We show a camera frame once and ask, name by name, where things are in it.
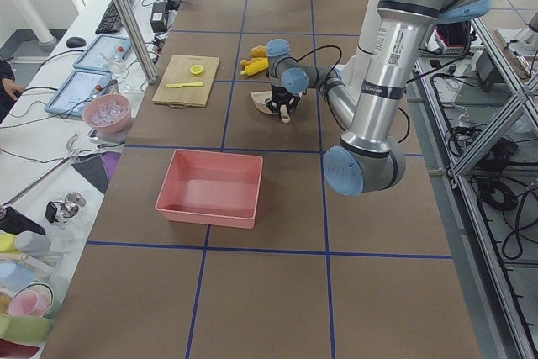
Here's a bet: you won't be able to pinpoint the aluminium frame post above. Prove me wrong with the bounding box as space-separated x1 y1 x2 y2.
112 0 157 84

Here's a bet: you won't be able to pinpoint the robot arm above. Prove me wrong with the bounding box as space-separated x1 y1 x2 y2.
266 0 493 195

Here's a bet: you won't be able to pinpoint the bamboo cutting board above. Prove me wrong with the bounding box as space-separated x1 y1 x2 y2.
152 55 220 108

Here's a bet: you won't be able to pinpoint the pink bowl with ice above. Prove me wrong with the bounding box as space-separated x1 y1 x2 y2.
82 93 131 135

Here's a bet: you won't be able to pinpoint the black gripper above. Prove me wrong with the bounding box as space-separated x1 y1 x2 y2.
265 85 299 115

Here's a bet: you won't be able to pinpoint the blue teach pendant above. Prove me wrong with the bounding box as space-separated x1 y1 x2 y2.
44 70 112 118
72 34 131 71

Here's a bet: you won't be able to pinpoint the blue teach pendant far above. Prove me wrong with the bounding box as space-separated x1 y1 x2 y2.
72 34 131 71

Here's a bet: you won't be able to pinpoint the blue teach pendant near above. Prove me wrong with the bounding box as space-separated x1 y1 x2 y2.
44 70 112 118

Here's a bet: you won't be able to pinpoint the yellow corn cob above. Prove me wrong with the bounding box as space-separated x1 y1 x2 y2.
240 58 269 77

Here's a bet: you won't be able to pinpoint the black computer mouse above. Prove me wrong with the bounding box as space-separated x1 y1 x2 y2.
66 36 87 49

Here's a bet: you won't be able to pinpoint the brown potato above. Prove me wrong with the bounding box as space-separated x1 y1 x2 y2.
251 45 267 58

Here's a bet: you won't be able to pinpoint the pink plastic bin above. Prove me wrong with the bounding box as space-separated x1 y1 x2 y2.
155 149 263 229

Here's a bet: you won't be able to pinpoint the black keyboard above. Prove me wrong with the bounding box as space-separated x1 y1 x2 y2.
95 1 123 34

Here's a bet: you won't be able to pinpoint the beige plastic dustpan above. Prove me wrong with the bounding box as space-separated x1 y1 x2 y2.
250 91 291 124

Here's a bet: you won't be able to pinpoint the yellow plastic knife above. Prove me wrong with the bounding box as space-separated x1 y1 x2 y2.
166 82 204 89

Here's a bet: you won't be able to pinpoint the yellow lemon slices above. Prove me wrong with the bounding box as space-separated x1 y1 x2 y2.
189 64 205 76

